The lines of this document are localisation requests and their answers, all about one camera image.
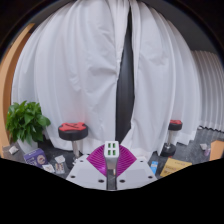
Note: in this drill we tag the purple carton box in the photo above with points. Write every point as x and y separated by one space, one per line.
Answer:
35 157

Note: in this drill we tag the flat white box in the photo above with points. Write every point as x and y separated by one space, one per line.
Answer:
13 150

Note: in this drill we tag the black stool red top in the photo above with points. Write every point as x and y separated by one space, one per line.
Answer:
174 125
72 130

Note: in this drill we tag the white charger block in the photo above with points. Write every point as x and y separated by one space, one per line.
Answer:
111 153

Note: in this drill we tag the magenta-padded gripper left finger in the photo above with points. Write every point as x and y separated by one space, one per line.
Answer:
88 173

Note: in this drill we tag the green potted plant white pot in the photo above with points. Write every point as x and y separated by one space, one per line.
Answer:
26 123

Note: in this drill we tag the white curtain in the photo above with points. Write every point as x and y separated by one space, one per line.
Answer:
166 73
73 73

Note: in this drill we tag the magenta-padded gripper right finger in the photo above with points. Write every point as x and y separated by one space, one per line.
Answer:
135 173

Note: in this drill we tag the small white packet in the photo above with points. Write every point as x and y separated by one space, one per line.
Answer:
203 146

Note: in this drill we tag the white sachet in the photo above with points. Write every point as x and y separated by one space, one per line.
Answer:
48 168

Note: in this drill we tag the small purple bottle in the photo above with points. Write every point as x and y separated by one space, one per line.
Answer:
207 152

